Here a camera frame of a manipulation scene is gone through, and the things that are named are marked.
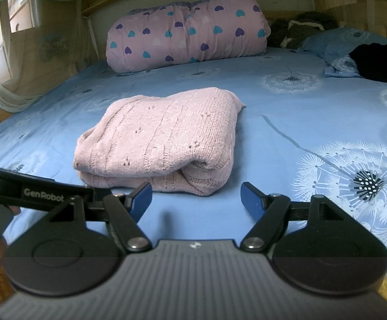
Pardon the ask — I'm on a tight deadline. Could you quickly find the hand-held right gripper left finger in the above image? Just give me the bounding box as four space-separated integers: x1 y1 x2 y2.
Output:
48 182 153 251

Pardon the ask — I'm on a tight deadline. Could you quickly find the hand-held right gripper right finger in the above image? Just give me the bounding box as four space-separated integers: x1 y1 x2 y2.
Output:
240 182 344 252

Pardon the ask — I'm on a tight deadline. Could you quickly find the pink knit cardigan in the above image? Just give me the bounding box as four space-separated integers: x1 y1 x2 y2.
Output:
73 87 246 197

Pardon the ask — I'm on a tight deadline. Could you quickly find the blue dandelion print bedsheet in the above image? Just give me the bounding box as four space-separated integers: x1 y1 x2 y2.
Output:
0 45 387 274

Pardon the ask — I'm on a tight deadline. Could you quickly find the white mosquito net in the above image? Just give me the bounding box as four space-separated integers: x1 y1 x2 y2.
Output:
0 0 91 114

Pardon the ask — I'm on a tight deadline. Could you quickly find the wooden drawer cabinet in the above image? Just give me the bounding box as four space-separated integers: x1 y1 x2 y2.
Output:
0 0 39 87

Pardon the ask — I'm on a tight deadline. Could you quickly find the blue pillow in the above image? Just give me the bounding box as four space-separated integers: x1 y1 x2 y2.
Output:
300 27 387 78

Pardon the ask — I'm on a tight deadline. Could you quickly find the dark fluffy blanket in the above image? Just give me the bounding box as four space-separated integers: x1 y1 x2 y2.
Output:
267 11 340 50

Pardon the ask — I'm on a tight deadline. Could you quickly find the black cloth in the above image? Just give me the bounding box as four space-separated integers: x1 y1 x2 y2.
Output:
348 43 387 90

